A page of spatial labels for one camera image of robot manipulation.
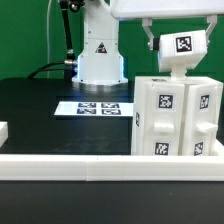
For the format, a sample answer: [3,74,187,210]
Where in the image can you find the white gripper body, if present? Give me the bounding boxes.
[110,0,224,19]

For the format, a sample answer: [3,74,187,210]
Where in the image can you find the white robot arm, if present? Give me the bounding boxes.
[73,0,224,87]

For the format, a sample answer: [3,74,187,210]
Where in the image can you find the white base marker plate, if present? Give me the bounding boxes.
[54,101,133,117]

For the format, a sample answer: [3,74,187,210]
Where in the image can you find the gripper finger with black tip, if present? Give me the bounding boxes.
[206,15,218,43]
[142,18,159,51]

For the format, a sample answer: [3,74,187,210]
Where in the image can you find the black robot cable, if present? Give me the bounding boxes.
[27,0,85,80]

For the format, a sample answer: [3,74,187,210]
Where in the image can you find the white U-shaped fence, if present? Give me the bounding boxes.
[0,121,224,182]

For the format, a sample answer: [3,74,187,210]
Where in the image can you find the grey thin cable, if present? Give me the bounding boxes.
[45,0,54,80]

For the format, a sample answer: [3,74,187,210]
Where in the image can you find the white cabinet body box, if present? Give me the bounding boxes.
[131,76,219,156]

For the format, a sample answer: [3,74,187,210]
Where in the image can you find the white cabinet door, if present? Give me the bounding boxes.
[143,83,185,156]
[182,82,223,156]

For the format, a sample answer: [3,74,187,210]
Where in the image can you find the white cabinet top block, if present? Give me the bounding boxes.
[158,30,207,72]

